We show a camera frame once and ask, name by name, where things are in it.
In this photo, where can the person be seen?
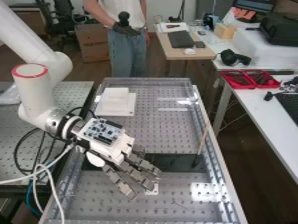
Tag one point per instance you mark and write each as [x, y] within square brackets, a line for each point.
[128, 53]

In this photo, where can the black keyboard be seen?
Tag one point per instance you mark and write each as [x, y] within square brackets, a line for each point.
[181, 39]
[290, 106]

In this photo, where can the small white box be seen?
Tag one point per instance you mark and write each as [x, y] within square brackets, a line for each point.
[114, 100]

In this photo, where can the cardboard box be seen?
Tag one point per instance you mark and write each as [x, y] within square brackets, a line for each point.
[90, 43]

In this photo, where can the red tray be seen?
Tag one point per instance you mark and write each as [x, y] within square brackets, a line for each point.
[238, 80]
[262, 78]

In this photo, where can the black bag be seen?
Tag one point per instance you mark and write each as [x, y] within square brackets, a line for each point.
[279, 31]

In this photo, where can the computer screen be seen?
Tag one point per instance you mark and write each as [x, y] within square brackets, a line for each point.
[254, 5]

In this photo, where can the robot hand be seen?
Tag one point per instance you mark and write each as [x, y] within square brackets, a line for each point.
[110, 143]

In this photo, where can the small white pin block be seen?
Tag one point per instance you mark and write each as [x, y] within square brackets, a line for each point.
[153, 190]

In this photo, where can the wooden desk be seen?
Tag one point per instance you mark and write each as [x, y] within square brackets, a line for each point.
[174, 53]

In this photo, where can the white mouse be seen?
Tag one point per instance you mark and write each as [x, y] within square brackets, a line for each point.
[189, 51]

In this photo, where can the black office chair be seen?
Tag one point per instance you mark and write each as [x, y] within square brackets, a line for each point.
[54, 16]

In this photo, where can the thin stick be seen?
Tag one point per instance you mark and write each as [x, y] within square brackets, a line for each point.
[202, 141]

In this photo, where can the white desk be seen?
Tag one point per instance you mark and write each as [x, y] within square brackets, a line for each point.
[270, 56]
[261, 116]

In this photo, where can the black headphones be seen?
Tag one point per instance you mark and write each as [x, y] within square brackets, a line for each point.
[227, 57]

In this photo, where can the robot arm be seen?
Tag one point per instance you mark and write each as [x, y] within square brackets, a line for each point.
[40, 90]

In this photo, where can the clear box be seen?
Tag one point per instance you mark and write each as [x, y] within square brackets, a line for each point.
[214, 156]

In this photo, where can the small wooden box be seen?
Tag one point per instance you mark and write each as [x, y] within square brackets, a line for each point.
[223, 32]

